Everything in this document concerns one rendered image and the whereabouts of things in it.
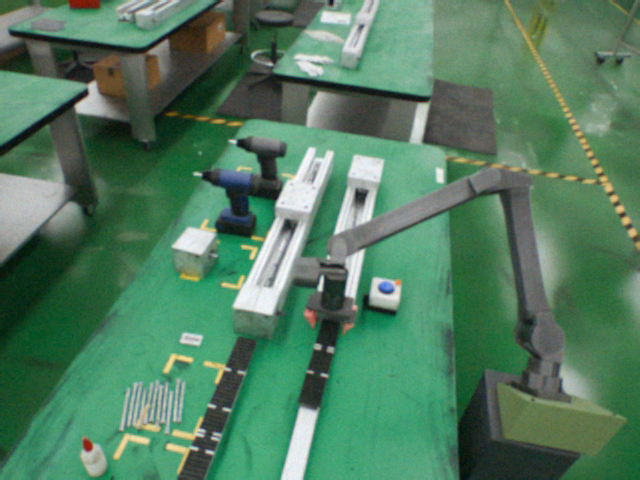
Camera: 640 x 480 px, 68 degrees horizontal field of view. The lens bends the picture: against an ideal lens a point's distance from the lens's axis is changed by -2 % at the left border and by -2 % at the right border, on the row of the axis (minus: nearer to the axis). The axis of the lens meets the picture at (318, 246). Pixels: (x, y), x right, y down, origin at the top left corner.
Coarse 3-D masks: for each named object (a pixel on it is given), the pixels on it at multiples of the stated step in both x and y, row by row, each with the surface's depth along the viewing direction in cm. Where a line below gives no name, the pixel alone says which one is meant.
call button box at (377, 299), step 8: (376, 280) 136; (384, 280) 136; (376, 288) 134; (400, 288) 135; (368, 296) 137; (376, 296) 131; (384, 296) 131; (392, 296) 132; (368, 304) 135; (376, 304) 133; (384, 304) 132; (392, 304) 131; (384, 312) 134; (392, 312) 133
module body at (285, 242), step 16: (304, 160) 180; (320, 160) 189; (304, 176) 173; (320, 176) 172; (320, 192) 168; (288, 224) 155; (304, 224) 149; (272, 240) 142; (288, 240) 147; (304, 240) 152; (272, 256) 143; (288, 256) 137; (256, 272) 131; (272, 272) 136; (288, 272) 132; (288, 288) 137
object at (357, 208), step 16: (352, 192) 166; (368, 192) 167; (352, 208) 165; (368, 208) 159; (352, 224) 156; (352, 256) 146; (352, 272) 134; (320, 288) 128; (352, 288) 129; (320, 320) 130
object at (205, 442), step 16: (240, 352) 116; (240, 368) 113; (224, 384) 109; (240, 384) 109; (224, 400) 106; (208, 416) 103; (224, 416) 103; (208, 432) 100; (192, 448) 97; (208, 448) 97; (192, 464) 94; (208, 464) 95
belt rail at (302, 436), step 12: (300, 408) 106; (312, 408) 107; (300, 420) 104; (312, 420) 104; (300, 432) 102; (312, 432) 102; (300, 444) 100; (288, 456) 98; (300, 456) 98; (288, 468) 96; (300, 468) 96
